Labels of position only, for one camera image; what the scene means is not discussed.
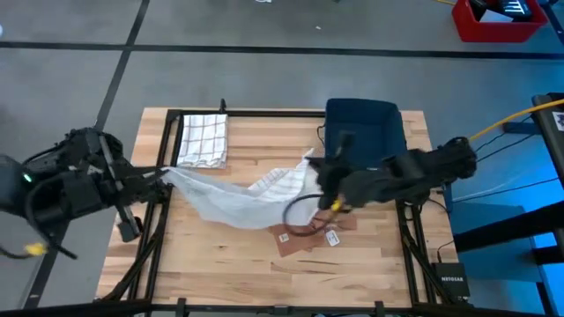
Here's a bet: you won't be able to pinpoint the plain pink towel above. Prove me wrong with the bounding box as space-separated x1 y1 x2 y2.
271 206 358 259

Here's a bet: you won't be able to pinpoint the yellow cable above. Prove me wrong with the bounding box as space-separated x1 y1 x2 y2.
469 99 564 142

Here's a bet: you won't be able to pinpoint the white towel red grid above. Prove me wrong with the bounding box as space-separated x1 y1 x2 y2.
176 113 229 170

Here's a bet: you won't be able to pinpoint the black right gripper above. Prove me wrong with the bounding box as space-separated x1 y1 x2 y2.
309 131 371 210

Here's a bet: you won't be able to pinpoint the red plastic crate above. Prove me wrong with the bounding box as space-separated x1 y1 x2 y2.
451 0 550 44

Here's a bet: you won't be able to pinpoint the white towel thin beige stripes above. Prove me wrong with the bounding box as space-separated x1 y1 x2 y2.
160 148 327 230

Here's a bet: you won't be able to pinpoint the black metal table frame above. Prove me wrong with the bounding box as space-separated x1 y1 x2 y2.
94 99 468 317

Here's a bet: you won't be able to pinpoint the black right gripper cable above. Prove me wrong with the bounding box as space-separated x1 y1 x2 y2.
281 193 343 237

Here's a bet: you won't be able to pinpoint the black Netgear network switch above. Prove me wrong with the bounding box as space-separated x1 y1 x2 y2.
431 262 471 299

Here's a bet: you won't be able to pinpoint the navy blue fabric bin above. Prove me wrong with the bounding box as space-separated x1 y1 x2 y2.
324 97 409 173

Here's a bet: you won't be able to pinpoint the black device white stripes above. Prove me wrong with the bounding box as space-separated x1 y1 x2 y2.
467 0 534 21

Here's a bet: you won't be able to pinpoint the black metal stand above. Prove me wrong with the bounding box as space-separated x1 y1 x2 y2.
453 92 564 265

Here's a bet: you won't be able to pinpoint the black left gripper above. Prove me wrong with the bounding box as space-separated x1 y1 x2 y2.
61 129 174 243

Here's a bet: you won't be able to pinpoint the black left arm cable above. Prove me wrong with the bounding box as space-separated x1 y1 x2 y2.
0 175 79 262

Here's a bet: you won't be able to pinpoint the white paper sheet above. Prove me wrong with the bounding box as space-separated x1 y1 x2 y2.
479 9 515 23

